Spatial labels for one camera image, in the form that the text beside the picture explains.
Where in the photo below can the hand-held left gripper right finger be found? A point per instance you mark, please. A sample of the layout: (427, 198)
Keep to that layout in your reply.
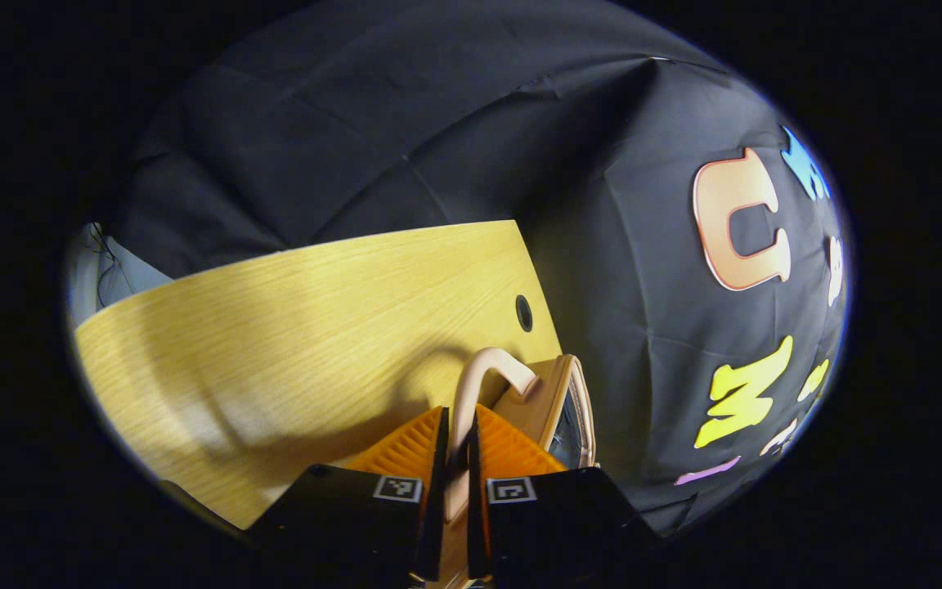
(569, 523)

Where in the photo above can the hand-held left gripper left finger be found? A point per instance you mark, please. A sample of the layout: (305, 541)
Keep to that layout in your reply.
(340, 515)

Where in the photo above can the beige suitcase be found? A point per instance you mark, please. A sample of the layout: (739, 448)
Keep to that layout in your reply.
(553, 401)

